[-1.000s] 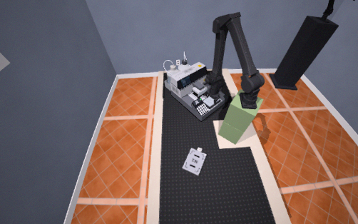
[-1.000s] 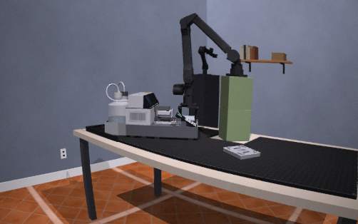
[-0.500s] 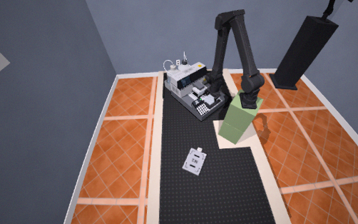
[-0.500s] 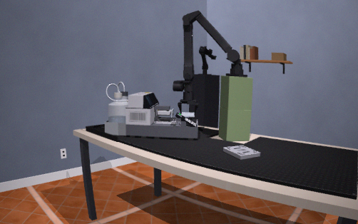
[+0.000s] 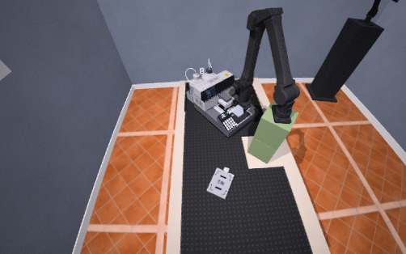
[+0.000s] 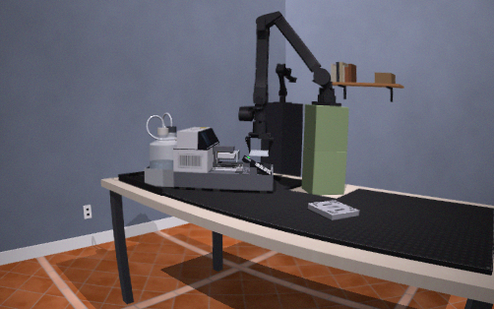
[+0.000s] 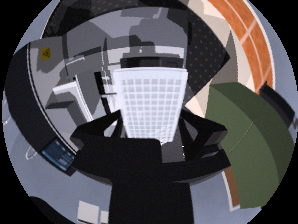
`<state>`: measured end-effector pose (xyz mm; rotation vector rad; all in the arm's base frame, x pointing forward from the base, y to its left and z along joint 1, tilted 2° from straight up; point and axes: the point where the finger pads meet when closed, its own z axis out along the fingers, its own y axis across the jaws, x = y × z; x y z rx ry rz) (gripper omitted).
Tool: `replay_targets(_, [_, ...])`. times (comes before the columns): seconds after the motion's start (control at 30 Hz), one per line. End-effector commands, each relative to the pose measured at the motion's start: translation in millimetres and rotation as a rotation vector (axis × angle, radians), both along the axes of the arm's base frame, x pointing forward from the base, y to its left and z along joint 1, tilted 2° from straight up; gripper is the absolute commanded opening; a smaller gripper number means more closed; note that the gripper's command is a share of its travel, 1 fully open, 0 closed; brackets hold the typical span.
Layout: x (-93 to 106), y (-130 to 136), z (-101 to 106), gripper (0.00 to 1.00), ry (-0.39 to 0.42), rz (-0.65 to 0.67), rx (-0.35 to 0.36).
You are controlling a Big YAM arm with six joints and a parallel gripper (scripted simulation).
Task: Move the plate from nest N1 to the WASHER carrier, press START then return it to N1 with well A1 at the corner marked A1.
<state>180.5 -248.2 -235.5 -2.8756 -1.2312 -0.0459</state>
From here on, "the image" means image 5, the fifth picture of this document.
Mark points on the white plastic bottle with cap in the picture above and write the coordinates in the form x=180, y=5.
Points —
x=196, y=79

